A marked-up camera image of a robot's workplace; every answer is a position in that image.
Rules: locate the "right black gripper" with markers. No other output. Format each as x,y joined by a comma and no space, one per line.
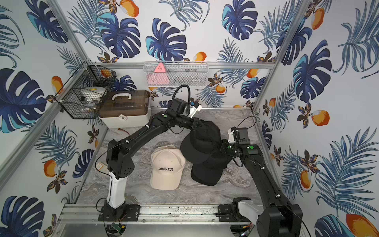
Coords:
224,142

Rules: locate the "white box brown lid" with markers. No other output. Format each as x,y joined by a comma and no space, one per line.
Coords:
124,109

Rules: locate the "white bowl in basket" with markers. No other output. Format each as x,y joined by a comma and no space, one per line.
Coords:
92,94

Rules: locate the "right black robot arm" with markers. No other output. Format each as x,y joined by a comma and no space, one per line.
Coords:
277,216

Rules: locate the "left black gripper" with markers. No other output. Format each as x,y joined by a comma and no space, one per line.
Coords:
195,123

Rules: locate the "small beige battery pack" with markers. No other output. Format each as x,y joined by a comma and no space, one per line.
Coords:
101,167

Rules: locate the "black cap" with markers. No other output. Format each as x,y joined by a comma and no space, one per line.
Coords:
208,176
202,146

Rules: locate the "clear wall shelf tray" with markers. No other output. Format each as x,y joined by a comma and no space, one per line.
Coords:
193,74

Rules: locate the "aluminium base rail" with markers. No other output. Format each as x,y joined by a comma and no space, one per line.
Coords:
146,214

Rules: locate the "beige cap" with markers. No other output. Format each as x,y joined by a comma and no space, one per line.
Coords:
167,164

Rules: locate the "pink triangle card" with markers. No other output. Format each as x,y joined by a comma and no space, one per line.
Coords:
159,76

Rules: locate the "black wire basket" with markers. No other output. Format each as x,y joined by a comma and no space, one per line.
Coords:
87,75

